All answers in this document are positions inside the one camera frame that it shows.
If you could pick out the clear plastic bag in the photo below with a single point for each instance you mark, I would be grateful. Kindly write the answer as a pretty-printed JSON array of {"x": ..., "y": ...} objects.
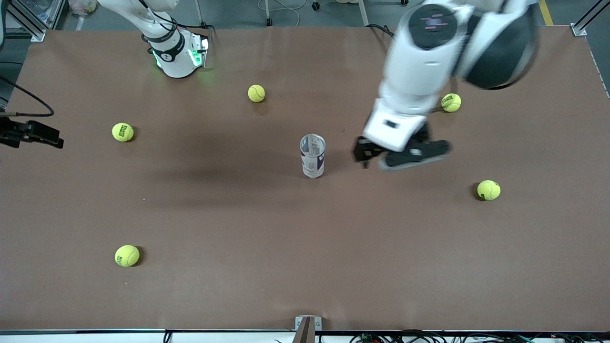
[{"x": 83, "y": 7}]

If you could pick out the wheeled chair base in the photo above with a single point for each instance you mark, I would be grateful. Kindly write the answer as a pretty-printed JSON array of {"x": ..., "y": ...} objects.
[{"x": 315, "y": 5}]

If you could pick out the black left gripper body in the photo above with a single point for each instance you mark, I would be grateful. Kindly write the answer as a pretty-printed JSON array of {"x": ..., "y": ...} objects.
[{"x": 365, "y": 149}]

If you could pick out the brown table mat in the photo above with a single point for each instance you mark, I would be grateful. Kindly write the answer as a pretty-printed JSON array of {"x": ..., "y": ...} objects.
[{"x": 286, "y": 238}]

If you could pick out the aluminium frame profile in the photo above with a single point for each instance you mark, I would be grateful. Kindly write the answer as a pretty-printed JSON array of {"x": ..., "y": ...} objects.
[
  {"x": 28, "y": 24},
  {"x": 579, "y": 28}
]

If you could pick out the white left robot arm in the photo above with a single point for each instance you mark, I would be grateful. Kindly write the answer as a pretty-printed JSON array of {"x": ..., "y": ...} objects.
[{"x": 419, "y": 62}]

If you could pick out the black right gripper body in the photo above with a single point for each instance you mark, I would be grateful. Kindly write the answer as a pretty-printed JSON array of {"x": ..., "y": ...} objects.
[{"x": 24, "y": 132}]

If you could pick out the white blue tennis ball can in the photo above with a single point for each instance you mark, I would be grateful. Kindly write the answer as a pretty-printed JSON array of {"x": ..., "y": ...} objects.
[{"x": 313, "y": 159}]

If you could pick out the yellow tennis ball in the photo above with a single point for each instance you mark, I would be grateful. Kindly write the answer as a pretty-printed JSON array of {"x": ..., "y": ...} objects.
[
  {"x": 122, "y": 132},
  {"x": 256, "y": 93},
  {"x": 488, "y": 190},
  {"x": 452, "y": 102},
  {"x": 127, "y": 256}
]

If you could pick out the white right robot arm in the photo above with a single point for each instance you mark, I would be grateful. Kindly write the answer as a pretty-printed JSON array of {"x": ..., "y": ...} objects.
[{"x": 174, "y": 52}]

